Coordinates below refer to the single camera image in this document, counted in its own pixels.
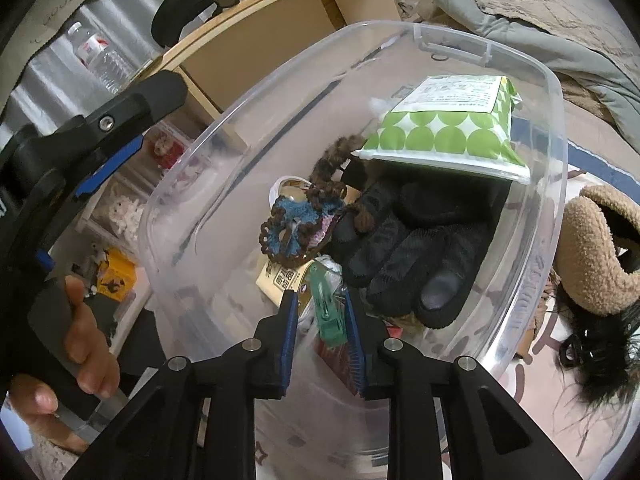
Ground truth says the black feather hair clip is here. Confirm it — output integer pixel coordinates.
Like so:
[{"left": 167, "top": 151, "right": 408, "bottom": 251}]
[{"left": 555, "top": 285, "right": 639, "bottom": 436}]

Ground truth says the green clothespin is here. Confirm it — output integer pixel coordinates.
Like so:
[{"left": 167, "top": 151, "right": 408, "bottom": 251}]
[{"left": 307, "top": 262, "right": 347, "bottom": 348}]

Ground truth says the black knit glove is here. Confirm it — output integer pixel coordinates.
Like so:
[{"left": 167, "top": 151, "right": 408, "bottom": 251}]
[{"left": 326, "top": 162, "right": 511, "bottom": 330}]

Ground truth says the blue crochet scrunchie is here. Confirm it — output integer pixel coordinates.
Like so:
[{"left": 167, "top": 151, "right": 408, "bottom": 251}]
[{"left": 258, "top": 181, "right": 347, "bottom": 269}]

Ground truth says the green dotted wipes pack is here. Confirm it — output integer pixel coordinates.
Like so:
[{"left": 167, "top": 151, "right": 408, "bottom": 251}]
[{"left": 354, "top": 75, "right": 530, "bottom": 184}]

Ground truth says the person left hand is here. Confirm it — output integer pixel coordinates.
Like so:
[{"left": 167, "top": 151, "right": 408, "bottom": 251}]
[{"left": 9, "top": 275, "right": 119, "bottom": 454}]

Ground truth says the grey curtain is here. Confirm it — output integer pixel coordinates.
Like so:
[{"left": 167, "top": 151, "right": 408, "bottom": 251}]
[{"left": 0, "top": 0, "right": 352, "bottom": 126}]

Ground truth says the plastic water bottle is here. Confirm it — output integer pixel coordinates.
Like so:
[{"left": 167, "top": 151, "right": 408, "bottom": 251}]
[{"left": 66, "top": 21, "right": 134, "bottom": 94}]

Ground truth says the pink patterned blanket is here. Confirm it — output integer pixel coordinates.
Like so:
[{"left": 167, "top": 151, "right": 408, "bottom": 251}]
[{"left": 193, "top": 118, "right": 639, "bottom": 479}]

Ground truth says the beige fleece hat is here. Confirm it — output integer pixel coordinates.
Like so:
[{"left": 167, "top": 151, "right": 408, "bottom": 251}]
[{"left": 554, "top": 184, "right": 639, "bottom": 316}]

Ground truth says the wooden side shelf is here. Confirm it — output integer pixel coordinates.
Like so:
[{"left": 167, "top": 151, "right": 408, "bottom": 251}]
[{"left": 137, "top": 0, "right": 419, "bottom": 124}]

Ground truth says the black cap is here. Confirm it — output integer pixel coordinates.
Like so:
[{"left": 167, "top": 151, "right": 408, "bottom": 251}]
[{"left": 151, "top": 0, "right": 240, "bottom": 48}]

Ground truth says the brown braided hair piece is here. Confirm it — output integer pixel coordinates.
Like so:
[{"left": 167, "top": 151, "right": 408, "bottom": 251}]
[{"left": 309, "top": 134, "right": 368, "bottom": 196}]

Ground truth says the clear plastic storage bin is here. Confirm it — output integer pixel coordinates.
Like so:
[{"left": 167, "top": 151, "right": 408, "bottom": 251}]
[{"left": 136, "top": 19, "right": 569, "bottom": 411}]

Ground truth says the grey duvet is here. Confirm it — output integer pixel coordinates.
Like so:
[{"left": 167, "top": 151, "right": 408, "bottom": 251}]
[{"left": 434, "top": 0, "right": 639, "bottom": 148}]

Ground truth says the left beige pillow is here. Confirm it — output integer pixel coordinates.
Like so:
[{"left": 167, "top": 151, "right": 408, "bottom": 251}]
[{"left": 475, "top": 0, "right": 639, "bottom": 84}]

